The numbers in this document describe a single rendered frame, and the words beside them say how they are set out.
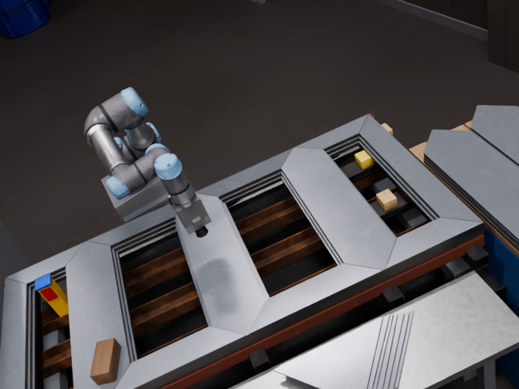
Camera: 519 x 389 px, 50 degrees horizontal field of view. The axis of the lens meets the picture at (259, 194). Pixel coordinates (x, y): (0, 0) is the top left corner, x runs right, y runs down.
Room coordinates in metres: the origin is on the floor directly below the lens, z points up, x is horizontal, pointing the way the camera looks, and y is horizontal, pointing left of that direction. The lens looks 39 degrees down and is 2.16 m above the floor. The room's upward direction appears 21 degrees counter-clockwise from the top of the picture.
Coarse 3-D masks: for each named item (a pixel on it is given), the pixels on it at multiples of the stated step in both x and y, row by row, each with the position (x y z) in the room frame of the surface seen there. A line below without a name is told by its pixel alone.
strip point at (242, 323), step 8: (256, 304) 1.10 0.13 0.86; (240, 312) 1.10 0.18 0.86; (248, 312) 1.09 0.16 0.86; (256, 312) 1.07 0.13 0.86; (224, 320) 1.09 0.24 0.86; (232, 320) 1.08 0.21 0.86; (240, 320) 1.07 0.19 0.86; (248, 320) 1.06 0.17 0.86; (224, 328) 1.06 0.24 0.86; (232, 328) 1.05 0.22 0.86; (240, 328) 1.04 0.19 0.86; (248, 328) 1.03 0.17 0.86
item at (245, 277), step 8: (240, 272) 1.25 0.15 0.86; (248, 272) 1.24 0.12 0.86; (224, 280) 1.24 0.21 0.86; (232, 280) 1.23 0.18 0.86; (240, 280) 1.22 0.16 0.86; (248, 280) 1.21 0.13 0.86; (256, 280) 1.19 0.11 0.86; (208, 288) 1.24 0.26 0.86; (216, 288) 1.22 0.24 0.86; (224, 288) 1.21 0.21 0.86; (232, 288) 1.20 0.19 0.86; (240, 288) 1.19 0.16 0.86; (208, 296) 1.20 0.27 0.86; (216, 296) 1.19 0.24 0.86; (224, 296) 1.18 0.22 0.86; (208, 304) 1.17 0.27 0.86
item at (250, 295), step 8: (248, 288) 1.18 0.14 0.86; (256, 288) 1.16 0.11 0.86; (232, 296) 1.17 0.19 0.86; (240, 296) 1.15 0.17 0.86; (248, 296) 1.14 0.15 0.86; (256, 296) 1.13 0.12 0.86; (216, 304) 1.16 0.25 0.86; (224, 304) 1.15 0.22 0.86; (232, 304) 1.14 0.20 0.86; (240, 304) 1.13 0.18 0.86; (248, 304) 1.11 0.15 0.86; (208, 312) 1.14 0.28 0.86; (216, 312) 1.13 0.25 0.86; (224, 312) 1.12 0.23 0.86; (232, 312) 1.11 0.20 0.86; (216, 320) 1.10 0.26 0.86
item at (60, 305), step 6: (54, 282) 1.55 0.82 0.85; (54, 288) 1.52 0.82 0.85; (60, 288) 1.57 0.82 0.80; (60, 294) 1.53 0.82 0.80; (54, 300) 1.52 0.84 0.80; (60, 300) 1.52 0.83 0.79; (66, 300) 1.54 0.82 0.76; (54, 306) 1.51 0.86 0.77; (60, 306) 1.52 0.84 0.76; (66, 306) 1.52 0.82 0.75; (60, 312) 1.51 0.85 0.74; (66, 312) 1.52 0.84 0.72
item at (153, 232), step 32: (384, 160) 1.52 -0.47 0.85; (160, 224) 1.64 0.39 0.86; (480, 224) 1.08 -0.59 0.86; (416, 256) 1.06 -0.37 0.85; (32, 288) 1.59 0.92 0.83; (352, 288) 1.04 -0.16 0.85; (32, 320) 1.43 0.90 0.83; (128, 320) 1.26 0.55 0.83; (288, 320) 1.02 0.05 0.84; (32, 352) 1.28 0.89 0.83; (128, 352) 1.11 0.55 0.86; (224, 352) 1.00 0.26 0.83; (32, 384) 1.15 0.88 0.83; (160, 384) 0.98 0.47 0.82
